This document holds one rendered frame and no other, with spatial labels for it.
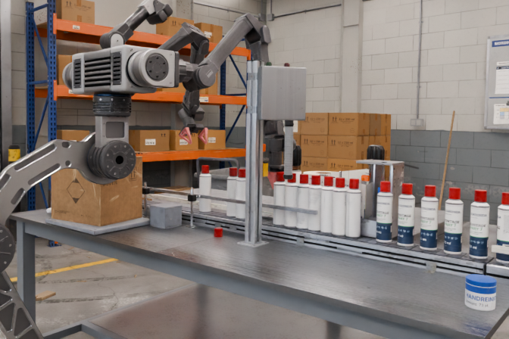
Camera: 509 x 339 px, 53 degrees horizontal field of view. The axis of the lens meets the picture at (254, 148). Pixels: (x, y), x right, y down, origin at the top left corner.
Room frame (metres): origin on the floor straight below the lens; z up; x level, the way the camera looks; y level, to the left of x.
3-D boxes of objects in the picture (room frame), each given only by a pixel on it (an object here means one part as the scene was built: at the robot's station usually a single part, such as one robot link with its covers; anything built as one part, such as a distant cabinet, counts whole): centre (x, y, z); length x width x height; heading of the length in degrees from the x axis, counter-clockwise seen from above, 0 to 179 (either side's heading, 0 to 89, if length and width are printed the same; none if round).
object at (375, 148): (2.35, -0.56, 1.04); 0.09 x 0.09 x 0.29
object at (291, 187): (1.91, -0.14, 0.98); 0.05 x 0.05 x 0.20
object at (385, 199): (1.68, -0.44, 0.98); 0.05 x 0.05 x 0.20
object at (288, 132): (1.80, -0.12, 1.18); 0.04 x 0.04 x 0.21
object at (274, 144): (2.04, -0.09, 1.18); 0.07 x 0.06 x 0.07; 135
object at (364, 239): (1.98, -0.05, 0.86); 1.65 x 0.08 x 0.04; 52
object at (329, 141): (5.95, -0.92, 0.70); 1.20 x 0.82 x 1.39; 50
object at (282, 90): (1.85, -0.09, 1.38); 0.17 x 0.10 x 0.19; 107
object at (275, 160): (2.04, -0.08, 1.12); 0.10 x 0.07 x 0.07; 51
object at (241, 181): (2.06, 0.05, 0.98); 0.05 x 0.05 x 0.20
